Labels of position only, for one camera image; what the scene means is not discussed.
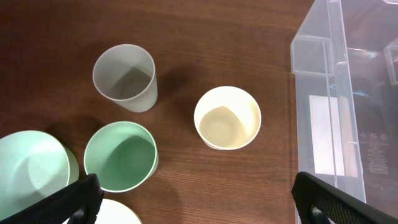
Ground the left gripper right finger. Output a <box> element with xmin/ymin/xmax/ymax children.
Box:
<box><xmin>291</xmin><ymin>172</ymin><xmax>397</xmax><ymax>224</ymax></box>

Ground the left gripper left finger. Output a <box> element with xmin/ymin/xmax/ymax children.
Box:
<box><xmin>1</xmin><ymin>174</ymin><xmax>104</xmax><ymax>224</ymax></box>

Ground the white small bowl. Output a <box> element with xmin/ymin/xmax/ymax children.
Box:
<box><xmin>62</xmin><ymin>198</ymin><xmax>143</xmax><ymax>224</ymax></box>

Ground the green small bowl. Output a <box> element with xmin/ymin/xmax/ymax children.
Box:
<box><xmin>1</xmin><ymin>130</ymin><xmax>79</xmax><ymax>220</ymax></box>

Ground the green plastic cup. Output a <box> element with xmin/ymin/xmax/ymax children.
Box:
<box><xmin>83</xmin><ymin>121</ymin><xmax>159</xmax><ymax>193</ymax></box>

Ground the cream plastic cup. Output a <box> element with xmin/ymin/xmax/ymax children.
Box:
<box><xmin>193</xmin><ymin>86</ymin><xmax>262</xmax><ymax>151</ymax></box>

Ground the grey plastic cup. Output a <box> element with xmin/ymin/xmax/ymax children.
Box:
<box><xmin>92</xmin><ymin>44</ymin><xmax>158</xmax><ymax>113</ymax></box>

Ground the clear plastic storage container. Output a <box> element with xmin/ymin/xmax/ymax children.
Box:
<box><xmin>290</xmin><ymin>0</ymin><xmax>397</xmax><ymax>217</ymax></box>

